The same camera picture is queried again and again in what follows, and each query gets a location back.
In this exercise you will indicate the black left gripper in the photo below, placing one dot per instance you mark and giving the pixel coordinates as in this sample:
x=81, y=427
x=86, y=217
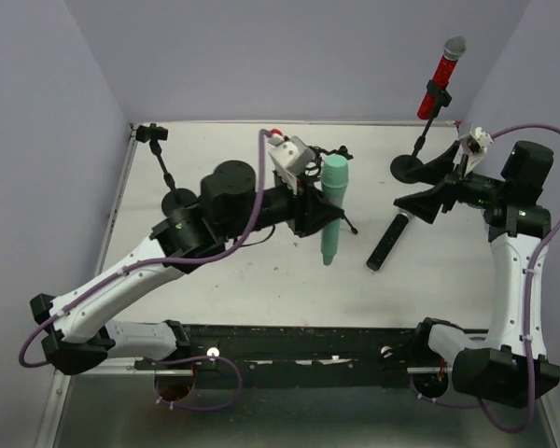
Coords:
x=302, y=207

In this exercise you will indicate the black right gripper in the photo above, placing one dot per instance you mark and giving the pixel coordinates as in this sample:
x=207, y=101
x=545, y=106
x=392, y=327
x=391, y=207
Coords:
x=451, y=188

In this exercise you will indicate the tripod stand with shock mount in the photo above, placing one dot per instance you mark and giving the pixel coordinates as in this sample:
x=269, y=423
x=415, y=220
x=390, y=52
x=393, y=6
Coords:
x=333, y=180

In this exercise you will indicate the round-base mic stand with clip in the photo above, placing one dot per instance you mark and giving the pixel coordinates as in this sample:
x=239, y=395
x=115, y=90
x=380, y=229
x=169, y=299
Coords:
x=403, y=166

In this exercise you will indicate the black glitter microphone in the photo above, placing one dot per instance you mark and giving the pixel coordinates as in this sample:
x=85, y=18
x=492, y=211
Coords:
x=393, y=232

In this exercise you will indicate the red glitter microphone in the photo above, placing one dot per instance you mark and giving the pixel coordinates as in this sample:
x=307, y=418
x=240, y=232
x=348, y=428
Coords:
x=453, y=49

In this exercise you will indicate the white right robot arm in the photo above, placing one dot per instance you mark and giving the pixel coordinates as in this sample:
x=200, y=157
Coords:
x=510, y=365

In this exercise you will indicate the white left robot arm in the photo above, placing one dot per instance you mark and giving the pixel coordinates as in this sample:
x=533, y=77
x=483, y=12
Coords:
x=81, y=327

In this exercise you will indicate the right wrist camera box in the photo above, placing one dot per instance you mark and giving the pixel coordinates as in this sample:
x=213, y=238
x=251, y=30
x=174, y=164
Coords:
x=474, y=142

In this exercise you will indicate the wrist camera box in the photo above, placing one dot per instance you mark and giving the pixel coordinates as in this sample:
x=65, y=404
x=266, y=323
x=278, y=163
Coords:
x=474, y=142
x=290, y=157

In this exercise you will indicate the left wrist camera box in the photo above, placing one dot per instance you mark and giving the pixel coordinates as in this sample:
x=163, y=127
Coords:
x=290, y=157

